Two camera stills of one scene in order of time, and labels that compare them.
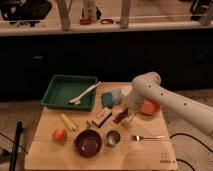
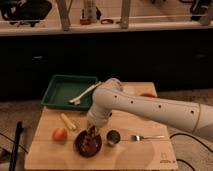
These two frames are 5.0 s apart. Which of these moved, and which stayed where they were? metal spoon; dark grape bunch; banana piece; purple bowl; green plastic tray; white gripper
Moved: dark grape bunch; white gripper
Stayed: banana piece; metal spoon; purple bowl; green plastic tray
